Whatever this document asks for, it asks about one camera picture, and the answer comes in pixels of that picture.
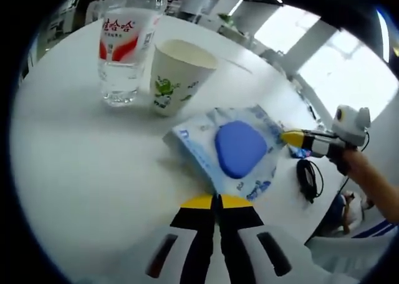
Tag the person's white clothing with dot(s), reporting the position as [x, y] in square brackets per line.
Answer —
[358, 243]

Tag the person's right hand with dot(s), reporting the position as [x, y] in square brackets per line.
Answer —
[353, 161]

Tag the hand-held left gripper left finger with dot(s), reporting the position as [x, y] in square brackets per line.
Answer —
[193, 234]

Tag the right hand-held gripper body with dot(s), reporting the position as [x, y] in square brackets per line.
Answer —
[350, 125]

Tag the person's legs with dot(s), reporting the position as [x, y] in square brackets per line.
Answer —
[349, 209]

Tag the wet wipes pack blue lid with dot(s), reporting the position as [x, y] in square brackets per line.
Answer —
[240, 147]

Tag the white round table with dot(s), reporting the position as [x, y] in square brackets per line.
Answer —
[78, 156]

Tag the white paper cup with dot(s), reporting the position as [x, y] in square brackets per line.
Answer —
[174, 78]

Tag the clear water bottle red label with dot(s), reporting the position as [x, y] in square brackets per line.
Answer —
[120, 47]

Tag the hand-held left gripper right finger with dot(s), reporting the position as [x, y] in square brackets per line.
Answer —
[240, 234]

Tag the potted green plant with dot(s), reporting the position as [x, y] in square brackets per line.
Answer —
[227, 19]

